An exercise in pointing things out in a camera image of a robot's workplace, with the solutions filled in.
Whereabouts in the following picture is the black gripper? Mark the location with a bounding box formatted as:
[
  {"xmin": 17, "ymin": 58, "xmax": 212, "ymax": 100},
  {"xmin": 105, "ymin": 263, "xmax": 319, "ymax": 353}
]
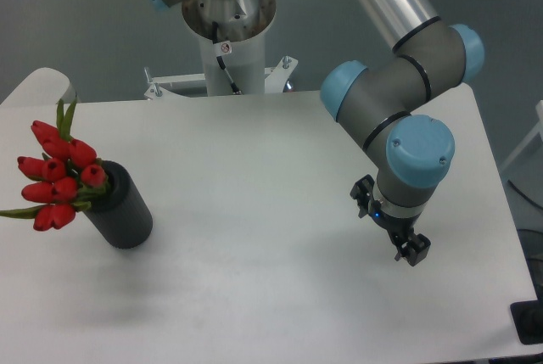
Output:
[{"xmin": 350, "ymin": 175, "xmax": 431, "ymax": 266}]

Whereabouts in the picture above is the red tulip bouquet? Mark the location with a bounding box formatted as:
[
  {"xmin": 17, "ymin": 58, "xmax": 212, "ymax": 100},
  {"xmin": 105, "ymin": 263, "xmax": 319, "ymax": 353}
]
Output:
[{"xmin": 1, "ymin": 99, "xmax": 113, "ymax": 232}]

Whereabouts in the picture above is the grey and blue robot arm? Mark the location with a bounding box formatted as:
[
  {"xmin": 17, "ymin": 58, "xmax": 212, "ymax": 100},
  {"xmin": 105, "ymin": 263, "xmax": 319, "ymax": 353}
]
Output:
[{"xmin": 150, "ymin": 0, "xmax": 484, "ymax": 265}]

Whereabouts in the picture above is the black ribbed cylindrical vase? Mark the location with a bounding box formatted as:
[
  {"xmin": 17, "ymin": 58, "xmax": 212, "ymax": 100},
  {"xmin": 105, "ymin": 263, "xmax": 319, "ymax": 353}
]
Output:
[{"xmin": 84, "ymin": 160, "xmax": 154, "ymax": 249}]

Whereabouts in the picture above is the black device at table edge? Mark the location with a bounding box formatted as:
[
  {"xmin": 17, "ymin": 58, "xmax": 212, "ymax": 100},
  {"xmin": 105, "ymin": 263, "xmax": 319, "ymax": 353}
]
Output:
[{"xmin": 510, "ymin": 300, "xmax": 542, "ymax": 345}]

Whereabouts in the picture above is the white chair back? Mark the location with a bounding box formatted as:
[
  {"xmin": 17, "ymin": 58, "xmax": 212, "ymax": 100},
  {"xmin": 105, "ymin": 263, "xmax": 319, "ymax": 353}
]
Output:
[{"xmin": 1, "ymin": 67, "xmax": 80, "ymax": 108}]

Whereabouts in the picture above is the black cable at right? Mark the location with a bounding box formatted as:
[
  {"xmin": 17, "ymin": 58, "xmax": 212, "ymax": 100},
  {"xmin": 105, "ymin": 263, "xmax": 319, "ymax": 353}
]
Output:
[{"xmin": 507, "ymin": 178, "xmax": 543, "ymax": 209}]

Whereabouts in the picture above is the white metal base frame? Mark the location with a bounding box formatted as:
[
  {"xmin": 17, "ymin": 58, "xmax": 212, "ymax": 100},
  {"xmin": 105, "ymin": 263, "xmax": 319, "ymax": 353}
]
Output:
[{"xmin": 143, "ymin": 55, "xmax": 299, "ymax": 100}]

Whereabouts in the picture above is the white frame at right edge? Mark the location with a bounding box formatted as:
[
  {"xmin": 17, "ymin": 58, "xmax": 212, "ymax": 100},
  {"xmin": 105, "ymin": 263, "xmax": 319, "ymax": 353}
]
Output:
[{"xmin": 498, "ymin": 101, "xmax": 542, "ymax": 176}]

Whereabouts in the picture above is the black cable on pedestal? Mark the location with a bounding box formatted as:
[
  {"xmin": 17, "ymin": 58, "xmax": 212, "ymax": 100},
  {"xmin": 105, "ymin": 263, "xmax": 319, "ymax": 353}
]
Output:
[{"xmin": 210, "ymin": 20, "xmax": 244, "ymax": 96}]

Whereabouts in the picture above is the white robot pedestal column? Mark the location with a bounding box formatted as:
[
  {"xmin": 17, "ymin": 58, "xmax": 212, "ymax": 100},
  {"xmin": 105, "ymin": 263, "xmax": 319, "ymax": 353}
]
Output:
[{"xmin": 182, "ymin": 0, "xmax": 277, "ymax": 96}]

